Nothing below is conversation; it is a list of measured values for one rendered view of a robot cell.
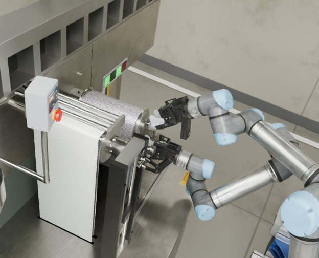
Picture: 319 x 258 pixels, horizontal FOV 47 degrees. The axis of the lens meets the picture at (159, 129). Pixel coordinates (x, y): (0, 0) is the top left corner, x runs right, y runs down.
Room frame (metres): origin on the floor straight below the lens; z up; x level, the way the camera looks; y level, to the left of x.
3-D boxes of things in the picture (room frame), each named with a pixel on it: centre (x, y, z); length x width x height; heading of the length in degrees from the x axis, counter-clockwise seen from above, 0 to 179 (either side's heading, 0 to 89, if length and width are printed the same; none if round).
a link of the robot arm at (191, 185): (1.13, -0.20, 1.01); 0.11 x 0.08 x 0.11; 17
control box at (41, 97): (0.65, 0.26, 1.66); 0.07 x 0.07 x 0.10; 89
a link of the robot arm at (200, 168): (1.15, -0.20, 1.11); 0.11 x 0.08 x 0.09; 74
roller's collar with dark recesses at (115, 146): (0.92, 0.12, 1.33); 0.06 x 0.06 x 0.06; 74
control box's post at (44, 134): (0.65, 0.27, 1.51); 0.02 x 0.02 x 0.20
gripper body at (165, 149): (1.19, -0.05, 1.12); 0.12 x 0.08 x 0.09; 74
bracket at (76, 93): (1.25, 0.36, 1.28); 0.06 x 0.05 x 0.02; 74
